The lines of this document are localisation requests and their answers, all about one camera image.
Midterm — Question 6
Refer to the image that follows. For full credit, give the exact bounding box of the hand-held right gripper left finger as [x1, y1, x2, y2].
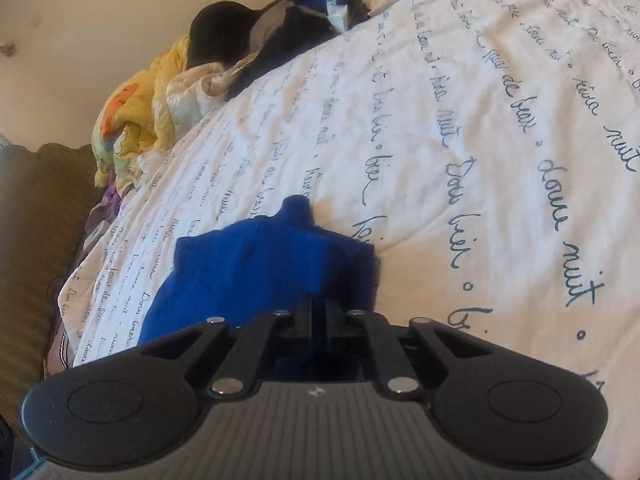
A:
[139, 300, 314, 401]

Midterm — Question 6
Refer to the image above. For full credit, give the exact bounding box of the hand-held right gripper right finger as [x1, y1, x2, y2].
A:
[324, 299, 482, 400]

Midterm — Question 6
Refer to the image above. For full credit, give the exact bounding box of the blue v-neck sweater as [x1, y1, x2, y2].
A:
[137, 195, 380, 381]

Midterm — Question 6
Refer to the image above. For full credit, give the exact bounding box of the purple cloth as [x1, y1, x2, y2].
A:
[82, 184, 132, 251]

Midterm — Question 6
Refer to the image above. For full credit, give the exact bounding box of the white script-printed blanket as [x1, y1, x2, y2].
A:
[56, 0, 640, 411]

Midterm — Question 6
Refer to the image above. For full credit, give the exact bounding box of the yellow patterned blanket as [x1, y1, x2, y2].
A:
[91, 35, 221, 196]

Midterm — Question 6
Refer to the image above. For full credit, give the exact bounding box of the brown padded headboard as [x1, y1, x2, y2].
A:
[0, 142, 108, 441]

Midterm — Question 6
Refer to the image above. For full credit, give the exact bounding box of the dark navy grey clothing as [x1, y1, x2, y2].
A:
[227, 0, 346, 101]

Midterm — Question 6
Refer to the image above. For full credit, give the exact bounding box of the black cloth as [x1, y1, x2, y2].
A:
[186, 3, 261, 70]

